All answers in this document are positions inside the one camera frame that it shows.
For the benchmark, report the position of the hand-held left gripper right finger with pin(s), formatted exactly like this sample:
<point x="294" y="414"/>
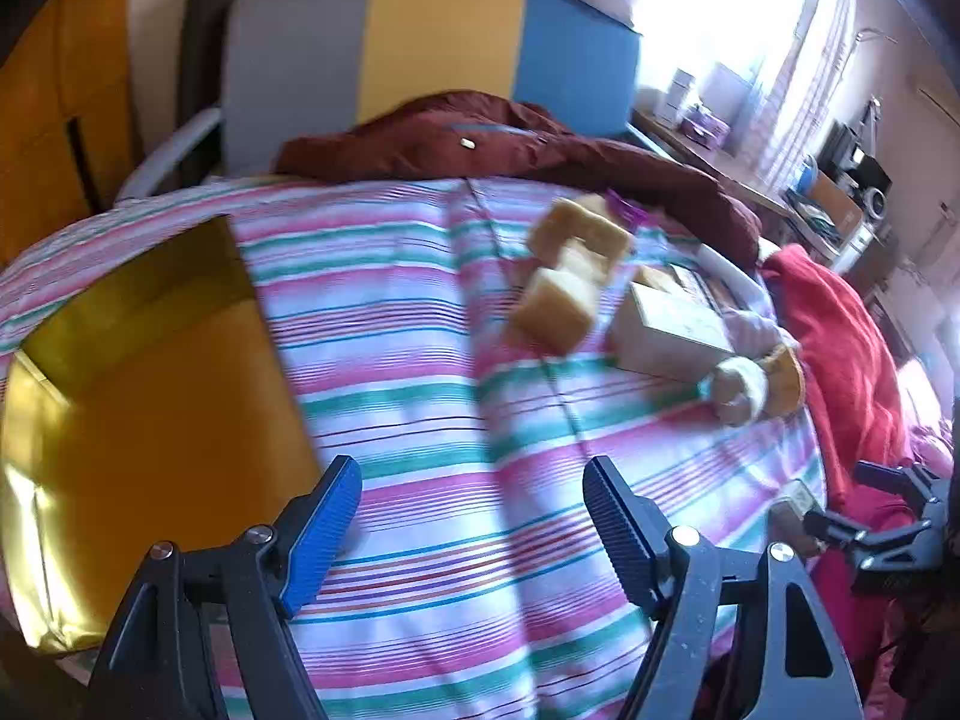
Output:
<point x="611" y="525"/>

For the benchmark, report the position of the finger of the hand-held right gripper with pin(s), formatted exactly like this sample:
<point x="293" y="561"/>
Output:
<point x="892" y="478"/>
<point x="855" y="532"/>

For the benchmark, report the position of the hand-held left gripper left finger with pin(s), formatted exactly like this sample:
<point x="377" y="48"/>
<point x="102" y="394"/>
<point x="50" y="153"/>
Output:
<point x="322" y="532"/>

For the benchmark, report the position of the small green carton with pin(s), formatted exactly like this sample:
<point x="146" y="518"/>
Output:
<point x="795" y="514"/>

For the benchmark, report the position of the yellow and white sock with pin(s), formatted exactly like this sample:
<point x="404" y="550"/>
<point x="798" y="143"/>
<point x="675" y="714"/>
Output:
<point x="750" y="386"/>

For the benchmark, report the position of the gold cardboard box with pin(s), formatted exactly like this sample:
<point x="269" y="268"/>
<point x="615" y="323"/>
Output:
<point x="165" y="405"/>

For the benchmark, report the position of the beige carton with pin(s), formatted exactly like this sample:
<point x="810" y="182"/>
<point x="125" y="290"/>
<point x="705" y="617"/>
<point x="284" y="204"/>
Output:
<point x="667" y="330"/>

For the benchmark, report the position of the pink striped sock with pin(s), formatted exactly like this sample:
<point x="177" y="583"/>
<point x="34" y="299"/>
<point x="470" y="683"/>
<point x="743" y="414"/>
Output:
<point x="750" y="326"/>

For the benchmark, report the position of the yellow sponge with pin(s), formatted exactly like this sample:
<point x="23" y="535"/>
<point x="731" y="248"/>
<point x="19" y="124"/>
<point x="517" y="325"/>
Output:
<point x="581" y="229"/>
<point x="555" y="307"/>

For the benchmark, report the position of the green-edged cracker packet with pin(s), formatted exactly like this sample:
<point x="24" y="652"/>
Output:
<point x="694" y="283"/>

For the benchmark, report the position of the red blanket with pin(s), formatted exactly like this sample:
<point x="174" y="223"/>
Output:
<point x="832" y="330"/>

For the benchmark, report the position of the striped bed sheet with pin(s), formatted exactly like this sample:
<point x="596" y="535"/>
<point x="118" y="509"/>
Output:
<point x="450" y="390"/>

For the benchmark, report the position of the brown cardboard box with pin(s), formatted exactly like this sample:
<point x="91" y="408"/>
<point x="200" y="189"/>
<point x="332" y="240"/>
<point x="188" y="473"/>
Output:
<point x="832" y="199"/>

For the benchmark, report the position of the purple snack packet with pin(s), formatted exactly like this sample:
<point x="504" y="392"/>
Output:
<point x="626" y="208"/>

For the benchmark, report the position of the black stereo set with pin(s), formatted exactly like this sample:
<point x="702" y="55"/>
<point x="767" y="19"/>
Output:
<point x="855" y="161"/>

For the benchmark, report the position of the wooden side desk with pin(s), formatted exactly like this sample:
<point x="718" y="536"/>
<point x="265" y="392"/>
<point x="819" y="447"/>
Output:
<point x="705" y="154"/>

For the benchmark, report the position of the pink curtain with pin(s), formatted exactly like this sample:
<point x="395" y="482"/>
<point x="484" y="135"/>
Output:
<point x="810" y="90"/>

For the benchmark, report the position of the purple storage box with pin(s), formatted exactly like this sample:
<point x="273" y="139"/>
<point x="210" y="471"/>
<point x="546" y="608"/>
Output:
<point x="705" y="127"/>

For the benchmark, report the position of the dark red jacket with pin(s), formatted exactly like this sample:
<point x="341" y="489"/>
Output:
<point x="465" y="135"/>

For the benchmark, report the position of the grey yellow blue headboard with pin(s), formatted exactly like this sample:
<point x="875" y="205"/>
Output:
<point x="442" y="45"/>

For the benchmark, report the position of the orange wooden wardrobe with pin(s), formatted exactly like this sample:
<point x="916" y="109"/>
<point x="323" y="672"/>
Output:
<point x="45" y="112"/>

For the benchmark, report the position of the grey bed frame rail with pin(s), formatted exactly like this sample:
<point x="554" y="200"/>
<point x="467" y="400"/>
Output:
<point x="165" y="150"/>

